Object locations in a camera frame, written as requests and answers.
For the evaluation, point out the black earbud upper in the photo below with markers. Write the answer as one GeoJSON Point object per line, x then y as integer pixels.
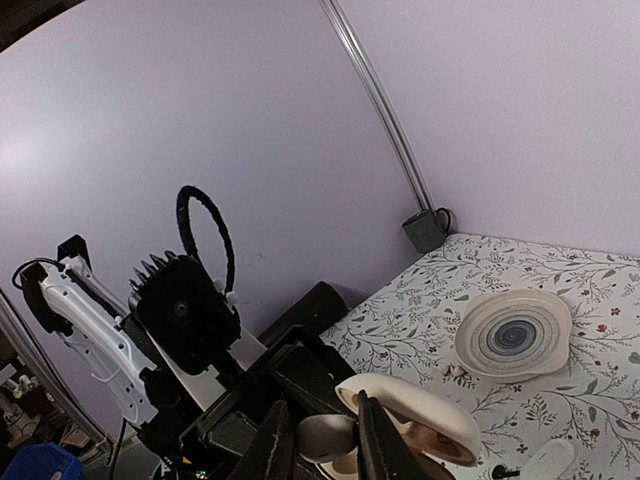
{"type": "Point", "coordinates": [501, 472]}

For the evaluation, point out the blue bin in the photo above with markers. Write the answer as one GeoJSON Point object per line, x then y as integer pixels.
{"type": "Point", "coordinates": [44, 461]}

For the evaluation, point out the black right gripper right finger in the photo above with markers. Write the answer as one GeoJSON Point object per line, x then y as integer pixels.
{"type": "Point", "coordinates": [382, 453]}

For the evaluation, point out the grey mug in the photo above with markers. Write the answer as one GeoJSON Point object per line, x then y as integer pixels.
{"type": "Point", "coordinates": [428, 230]}

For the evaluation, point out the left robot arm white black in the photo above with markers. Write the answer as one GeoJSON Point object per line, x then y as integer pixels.
{"type": "Point", "coordinates": [203, 394]}

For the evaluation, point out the left aluminium frame post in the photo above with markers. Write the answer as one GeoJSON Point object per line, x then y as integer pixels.
{"type": "Point", "coordinates": [380, 101]}

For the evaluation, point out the cream earbud charging case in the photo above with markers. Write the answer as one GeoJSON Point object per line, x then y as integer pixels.
{"type": "Point", "coordinates": [430, 425]}

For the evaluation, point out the cream earbud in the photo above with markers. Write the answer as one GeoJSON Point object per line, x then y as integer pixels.
{"type": "Point", "coordinates": [324, 438]}

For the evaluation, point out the grey swirl ceramic plate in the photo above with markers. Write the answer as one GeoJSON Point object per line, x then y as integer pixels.
{"type": "Point", "coordinates": [514, 336]}

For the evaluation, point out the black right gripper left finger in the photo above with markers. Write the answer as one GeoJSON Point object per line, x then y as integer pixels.
{"type": "Point", "coordinates": [270, 455]}

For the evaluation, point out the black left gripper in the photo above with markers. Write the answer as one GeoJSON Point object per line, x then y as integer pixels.
{"type": "Point", "coordinates": [298, 368]}

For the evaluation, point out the white oval earbud case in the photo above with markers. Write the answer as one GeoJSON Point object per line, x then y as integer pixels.
{"type": "Point", "coordinates": [550, 462]}

